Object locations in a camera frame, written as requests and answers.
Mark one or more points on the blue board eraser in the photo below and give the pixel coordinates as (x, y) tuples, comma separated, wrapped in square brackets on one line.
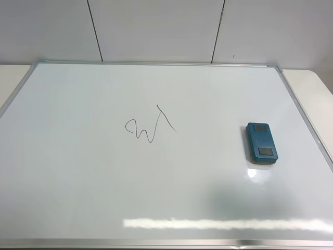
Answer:
[(261, 144)]

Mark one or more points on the white aluminium-framed whiteboard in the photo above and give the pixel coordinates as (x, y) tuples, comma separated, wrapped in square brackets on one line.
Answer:
[(156, 156)]

